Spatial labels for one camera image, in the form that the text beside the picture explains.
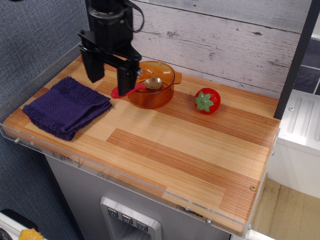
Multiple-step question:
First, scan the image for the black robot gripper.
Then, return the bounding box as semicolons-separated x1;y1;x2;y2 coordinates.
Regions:
79;0;142;96

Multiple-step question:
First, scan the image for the red handled metal spoon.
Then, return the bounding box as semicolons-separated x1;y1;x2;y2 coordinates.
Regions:
111;77;163;99

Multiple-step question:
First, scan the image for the amber glass pot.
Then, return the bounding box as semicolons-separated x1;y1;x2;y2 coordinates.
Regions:
126;60;182;109

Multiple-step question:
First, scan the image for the purple folded towel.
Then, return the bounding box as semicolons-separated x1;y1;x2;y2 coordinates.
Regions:
22;76;113;141

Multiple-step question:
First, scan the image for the red toy strawberry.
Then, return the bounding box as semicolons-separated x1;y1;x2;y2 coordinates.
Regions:
194;87;221;115

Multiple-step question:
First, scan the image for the grey toy fridge cabinet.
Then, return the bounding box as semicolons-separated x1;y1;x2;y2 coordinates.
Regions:
46;156;231;240

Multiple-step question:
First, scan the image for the silver dispenser panel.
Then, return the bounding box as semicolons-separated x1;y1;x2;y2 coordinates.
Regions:
100;196;162;240

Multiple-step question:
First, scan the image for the yellow object at corner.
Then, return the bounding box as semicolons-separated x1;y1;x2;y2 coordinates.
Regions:
18;228;45;240

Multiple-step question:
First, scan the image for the white toy sink unit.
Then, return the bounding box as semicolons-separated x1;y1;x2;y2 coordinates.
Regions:
266;90;320;198

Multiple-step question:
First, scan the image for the black braided cable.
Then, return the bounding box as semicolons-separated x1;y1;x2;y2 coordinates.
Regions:
0;226;12;240

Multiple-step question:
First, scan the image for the dark vertical post right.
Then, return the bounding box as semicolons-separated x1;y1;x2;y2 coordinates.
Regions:
273;0;320;120

